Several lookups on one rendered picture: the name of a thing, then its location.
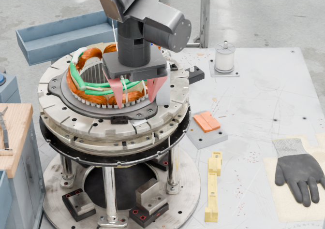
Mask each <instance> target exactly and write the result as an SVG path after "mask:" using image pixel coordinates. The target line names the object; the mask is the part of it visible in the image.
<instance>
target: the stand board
mask: <svg viewBox="0 0 325 229"><path fill-rule="evenodd" d="M7 106H8V109H7V111H6V113H5V114H4V116H2V118H3V120H6V124H7V131H8V137H9V148H8V149H13V153H14V155H13V156H0V170H6V172H7V176H8V178H14V176H15V172H16V169H17V165H18V162H19V159H20V155H21V152H22V149H23V145H24V142H25V139H26V135H27V132H28V129H29V126H30V122H31V118H32V115H33V107H32V103H0V112H3V110H4V109H5V108H6V107H7ZM0 149H5V147H4V142H3V131H2V129H0Z"/></svg>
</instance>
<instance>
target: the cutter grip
mask: <svg viewBox="0 0 325 229"><path fill-rule="evenodd" d="M3 142H4V147H5V149H7V148H9V137H8V131H7V129H4V130H3Z"/></svg>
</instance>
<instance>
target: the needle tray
mask: <svg viewBox="0 0 325 229"><path fill-rule="evenodd" d="M112 21H113V24H112ZM112 25H113V26H114V31H113V26H112ZM15 31H16V37H17V42H18V45H19V47H20V49H21V51H22V53H23V55H24V57H25V59H26V61H27V63H28V64H29V66H32V65H36V64H40V63H44V62H48V61H51V65H52V64H54V63H55V62H56V61H58V60H59V59H61V58H62V57H64V56H66V55H70V53H72V52H75V51H77V50H78V49H79V48H83V47H87V46H89V45H92V44H98V43H111V42H118V35H117V21H116V20H114V19H113V20H112V19H111V18H109V17H107V16H106V15H105V13H104V10H99V11H95V12H91V13H87V14H81V15H77V16H73V17H68V18H64V19H60V20H56V21H52V22H47V23H43V24H39V25H35V26H30V27H26V28H22V29H16V30H15ZM114 32H115V36H114ZM115 37H116V41H115Z"/></svg>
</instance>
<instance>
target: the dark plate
mask: <svg viewBox="0 0 325 229"><path fill-rule="evenodd" d="M114 170H115V182H116V195H117V207H118V210H128V209H132V208H133V207H135V206H136V193H135V190H137V189H138V188H139V187H140V186H142V185H144V184H145V183H146V182H147V181H149V180H150V179H152V178H154V179H156V180H157V178H156V175H155V173H154V172H153V170H152V169H151V168H150V167H148V166H147V165H145V164H144V163H138V164H136V165H132V166H130V167H127V168H114ZM84 191H85V192H86V193H87V195H88V196H89V198H90V199H91V200H92V202H93V203H94V204H96V205H98V206H100V207H102V208H105V209H106V204H105V194H104V184H103V169H102V167H95V168H94V169H93V170H91V171H90V173H89V174H88V175H87V177H86V179H85V182H84Z"/></svg>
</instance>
